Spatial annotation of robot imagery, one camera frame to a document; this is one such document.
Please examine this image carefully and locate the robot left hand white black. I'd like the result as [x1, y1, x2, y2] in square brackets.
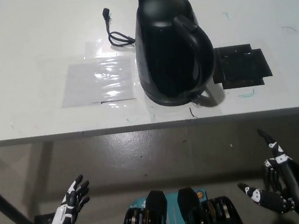
[37, 174, 94, 224]

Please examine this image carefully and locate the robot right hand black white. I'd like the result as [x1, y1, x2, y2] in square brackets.
[231, 124, 299, 220]

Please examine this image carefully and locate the black electric kettle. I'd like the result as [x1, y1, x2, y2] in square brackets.
[129, 0, 221, 105]

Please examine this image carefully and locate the black round kettle base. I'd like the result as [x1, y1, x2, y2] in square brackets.
[143, 80, 213, 110]

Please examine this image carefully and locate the black table leg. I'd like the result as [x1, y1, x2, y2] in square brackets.
[0, 175, 35, 224]

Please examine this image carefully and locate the clear plastic sheet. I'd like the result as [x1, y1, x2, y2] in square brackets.
[56, 54, 140, 110]

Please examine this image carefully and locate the thin black wire piece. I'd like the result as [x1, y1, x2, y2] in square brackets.
[188, 106, 199, 120]

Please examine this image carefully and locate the black power cord with plug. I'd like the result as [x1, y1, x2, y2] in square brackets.
[101, 5, 136, 50]

